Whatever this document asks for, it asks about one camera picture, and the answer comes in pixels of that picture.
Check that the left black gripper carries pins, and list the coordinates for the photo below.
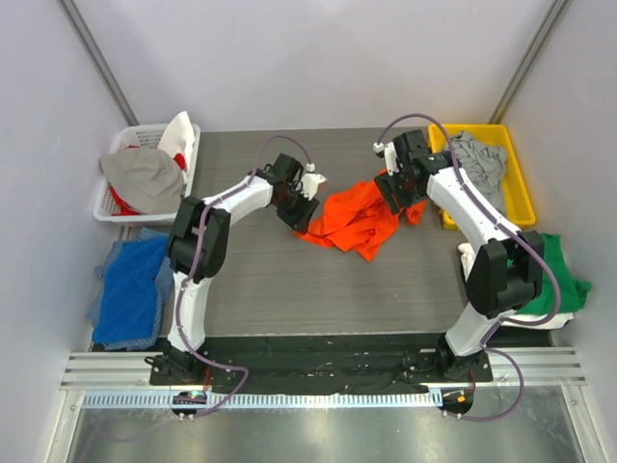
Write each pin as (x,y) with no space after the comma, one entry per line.
(299,212)

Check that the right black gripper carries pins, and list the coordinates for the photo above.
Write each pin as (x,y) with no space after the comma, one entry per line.
(394,194)

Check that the orange t shirt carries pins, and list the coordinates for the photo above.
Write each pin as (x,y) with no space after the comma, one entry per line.
(358,219)

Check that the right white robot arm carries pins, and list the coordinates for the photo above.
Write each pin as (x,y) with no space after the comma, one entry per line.
(506,273)

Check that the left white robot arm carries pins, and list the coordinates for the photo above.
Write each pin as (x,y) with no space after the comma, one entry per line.
(198,245)

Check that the grey shirt in yellow bin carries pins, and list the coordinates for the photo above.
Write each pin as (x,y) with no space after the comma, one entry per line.
(485,166)

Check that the white folded t shirt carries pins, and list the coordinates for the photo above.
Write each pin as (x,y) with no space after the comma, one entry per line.
(467,257)

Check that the yellow plastic bin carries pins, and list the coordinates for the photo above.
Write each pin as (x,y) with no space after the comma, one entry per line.
(519,209)

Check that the white cloth in basket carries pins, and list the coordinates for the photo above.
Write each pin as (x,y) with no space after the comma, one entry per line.
(179,138)

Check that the beige grey shirt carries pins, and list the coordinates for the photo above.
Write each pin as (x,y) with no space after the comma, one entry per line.
(148,179)

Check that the red cloth in basket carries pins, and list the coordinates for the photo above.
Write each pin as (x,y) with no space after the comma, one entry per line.
(124,208)

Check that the green folded t shirt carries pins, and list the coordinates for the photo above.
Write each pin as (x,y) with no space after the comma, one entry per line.
(574,292)

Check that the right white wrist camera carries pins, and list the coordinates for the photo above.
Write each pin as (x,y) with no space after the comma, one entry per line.
(387,152)

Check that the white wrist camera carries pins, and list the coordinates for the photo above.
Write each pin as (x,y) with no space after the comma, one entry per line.
(311,181)
(387,152)

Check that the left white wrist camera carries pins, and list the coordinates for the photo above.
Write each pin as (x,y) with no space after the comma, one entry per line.
(311,181)

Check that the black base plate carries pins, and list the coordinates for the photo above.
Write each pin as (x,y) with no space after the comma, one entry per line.
(364,364)

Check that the slotted cable duct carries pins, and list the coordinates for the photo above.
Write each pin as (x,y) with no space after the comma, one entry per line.
(159,399)

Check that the aluminium rail frame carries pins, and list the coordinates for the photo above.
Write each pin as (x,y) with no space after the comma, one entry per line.
(536,409)

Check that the right corner metal post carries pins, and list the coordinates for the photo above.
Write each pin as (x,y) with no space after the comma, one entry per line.
(550,21)

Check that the corner metal post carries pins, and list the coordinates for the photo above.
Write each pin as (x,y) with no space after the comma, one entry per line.
(82,32)
(550,21)

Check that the left corner metal post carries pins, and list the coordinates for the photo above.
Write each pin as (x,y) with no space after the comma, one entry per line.
(82,32)

